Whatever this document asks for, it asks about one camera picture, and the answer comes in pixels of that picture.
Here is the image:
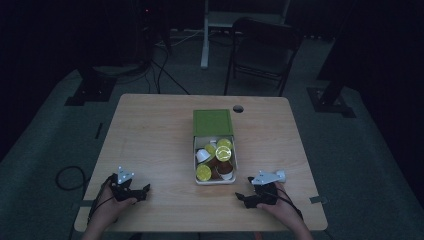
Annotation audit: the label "dark computer tower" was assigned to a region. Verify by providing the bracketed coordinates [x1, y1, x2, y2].
[131, 0, 171, 66]

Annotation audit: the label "black cable loop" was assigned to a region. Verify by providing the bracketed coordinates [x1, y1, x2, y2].
[54, 165, 88, 192]

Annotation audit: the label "black floor cables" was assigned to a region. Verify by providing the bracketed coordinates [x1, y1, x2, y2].
[145, 41, 192, 96]

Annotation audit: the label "black stand with base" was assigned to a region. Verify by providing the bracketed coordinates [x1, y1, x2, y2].
[305, 0, 357, 119]

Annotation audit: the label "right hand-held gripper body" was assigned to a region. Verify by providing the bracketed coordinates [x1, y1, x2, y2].
[247, 169, 287, 209]

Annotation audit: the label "green box sleeve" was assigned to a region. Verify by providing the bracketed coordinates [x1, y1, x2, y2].
[192, 108, 234, 138]

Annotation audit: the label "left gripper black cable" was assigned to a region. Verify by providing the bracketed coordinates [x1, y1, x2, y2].
[86, 175, 118, 225]

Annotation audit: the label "black stand base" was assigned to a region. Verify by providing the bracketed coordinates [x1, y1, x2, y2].
[64, 66, 118, 107]

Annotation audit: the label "person's right hand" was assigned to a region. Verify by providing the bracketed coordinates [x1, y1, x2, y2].
[256, 183, 306, 231]

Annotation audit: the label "pile of coffee capsules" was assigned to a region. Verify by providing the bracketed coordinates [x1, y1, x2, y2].
[195, 137, 235, 182]

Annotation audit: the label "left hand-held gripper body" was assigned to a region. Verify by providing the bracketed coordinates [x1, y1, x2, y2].
[110, 165, 145, 202]

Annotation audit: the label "white drawer tray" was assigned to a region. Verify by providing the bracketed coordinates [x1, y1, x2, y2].
[193, 134, 239, 186]

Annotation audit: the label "white desk frame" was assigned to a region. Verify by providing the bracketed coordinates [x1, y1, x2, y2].
[199, 0, 292, 70]

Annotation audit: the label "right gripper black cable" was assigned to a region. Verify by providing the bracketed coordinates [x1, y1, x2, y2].
[264, 190, 305, 221]

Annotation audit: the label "white floor cable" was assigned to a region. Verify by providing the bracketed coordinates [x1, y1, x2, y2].
[155, 29, 205, 48]

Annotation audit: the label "black folding chair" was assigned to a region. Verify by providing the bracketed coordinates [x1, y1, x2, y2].
[223, 16, 305, 98]

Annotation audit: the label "person's left hand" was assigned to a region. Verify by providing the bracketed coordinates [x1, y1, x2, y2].
[89, 182, 138, 230]

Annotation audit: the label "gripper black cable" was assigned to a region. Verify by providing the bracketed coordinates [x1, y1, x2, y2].
[86, 175, 118, 225]
[264, 190, 305, 221]

